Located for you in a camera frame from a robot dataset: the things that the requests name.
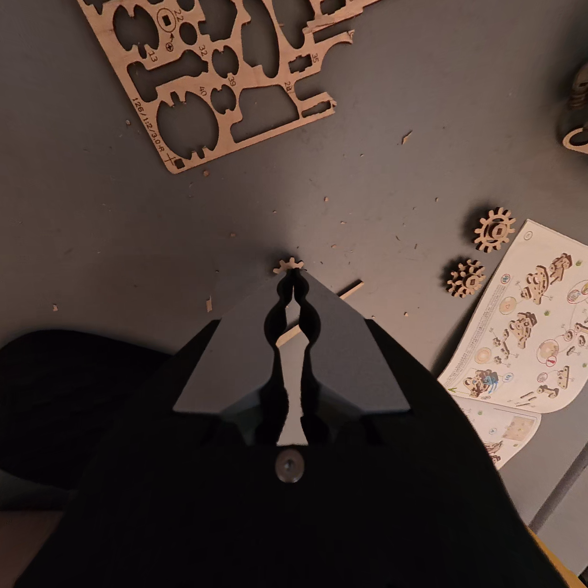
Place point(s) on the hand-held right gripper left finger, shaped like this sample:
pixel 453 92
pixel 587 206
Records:
pixel 220 367

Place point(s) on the wooden cutout sheet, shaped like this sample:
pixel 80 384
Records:
pixel 147 124

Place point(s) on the instruction booklet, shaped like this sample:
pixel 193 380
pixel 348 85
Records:
pixel 505 330

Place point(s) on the small wooden gear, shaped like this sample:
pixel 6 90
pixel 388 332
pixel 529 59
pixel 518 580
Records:
pixel 282 265

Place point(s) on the thin wooden stick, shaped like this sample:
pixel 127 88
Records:
pixel 351 289

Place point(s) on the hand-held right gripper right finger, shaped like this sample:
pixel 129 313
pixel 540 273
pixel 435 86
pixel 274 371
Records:
pixel 358 367

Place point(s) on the partly built wooden model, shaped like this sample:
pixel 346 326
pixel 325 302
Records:
pixel 579 92

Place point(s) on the wooden gear with patterned cutouts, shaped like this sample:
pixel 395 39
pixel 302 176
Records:
pixel 459 271

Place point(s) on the wooden gear with square hole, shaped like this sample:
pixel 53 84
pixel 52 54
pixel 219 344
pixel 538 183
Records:
pixel 481 239

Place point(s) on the scattered wood chips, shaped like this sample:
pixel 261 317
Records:
pixel 406 137

